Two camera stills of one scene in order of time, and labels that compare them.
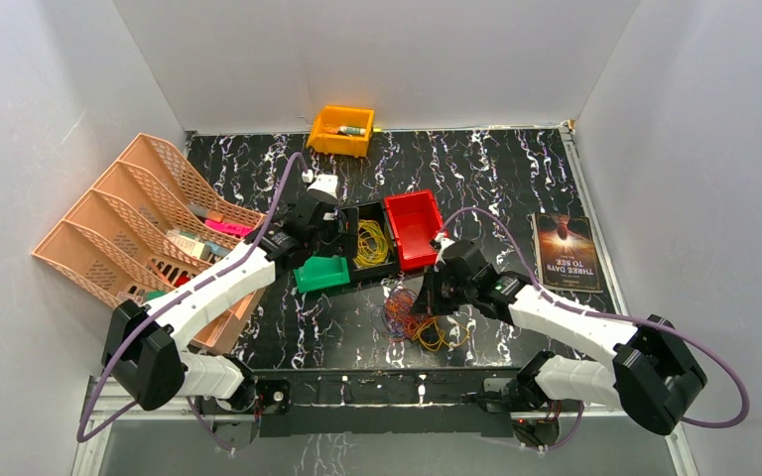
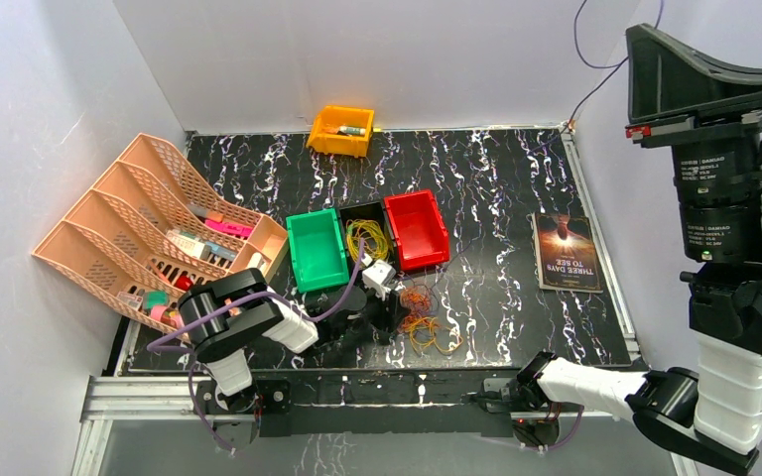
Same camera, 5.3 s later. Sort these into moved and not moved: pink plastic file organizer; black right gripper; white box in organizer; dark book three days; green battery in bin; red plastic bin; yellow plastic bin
Moved: black right gripper
Not moved: red plastic bin; pink plastic file organizer; white box in organizer; green battery in bin; dark book three days; yellow plastic bin
